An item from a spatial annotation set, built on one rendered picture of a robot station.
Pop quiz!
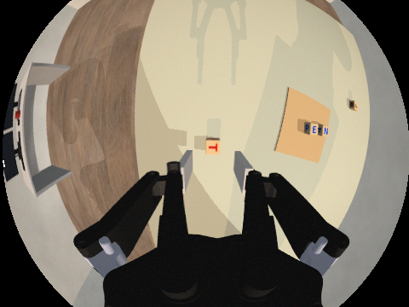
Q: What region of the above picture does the tan square mat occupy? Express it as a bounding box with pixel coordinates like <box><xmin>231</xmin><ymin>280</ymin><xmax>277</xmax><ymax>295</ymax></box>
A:
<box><xmin>274</xmin><ymin>87</ymin><xmax>331</xmax><ymax>163</ymax></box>

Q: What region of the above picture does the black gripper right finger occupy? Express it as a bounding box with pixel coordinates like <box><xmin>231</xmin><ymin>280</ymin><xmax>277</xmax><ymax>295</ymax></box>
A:
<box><xmin>233</xmin><ymin>151</ymin><xmax>349</xmax><ymax>298</ymax></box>

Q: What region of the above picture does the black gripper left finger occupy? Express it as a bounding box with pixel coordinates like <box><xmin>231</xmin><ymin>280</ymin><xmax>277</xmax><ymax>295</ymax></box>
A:
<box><xmin>73</xmin><ymin>150</ymin><xmax>197</xmax><ymax>299</ymax></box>

